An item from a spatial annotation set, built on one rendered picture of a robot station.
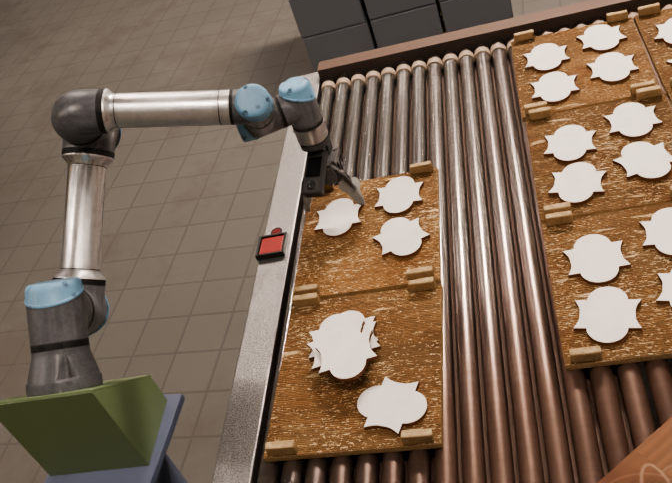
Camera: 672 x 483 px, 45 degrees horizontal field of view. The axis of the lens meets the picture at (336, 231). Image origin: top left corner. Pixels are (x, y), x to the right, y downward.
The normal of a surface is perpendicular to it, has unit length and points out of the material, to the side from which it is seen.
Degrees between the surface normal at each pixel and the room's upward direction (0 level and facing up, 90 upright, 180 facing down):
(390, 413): 0
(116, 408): 90
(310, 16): 90
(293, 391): 0
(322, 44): 90
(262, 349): 0
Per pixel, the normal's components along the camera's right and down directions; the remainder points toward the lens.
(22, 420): -0.07, 0.66
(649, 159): -0.29, -0.73
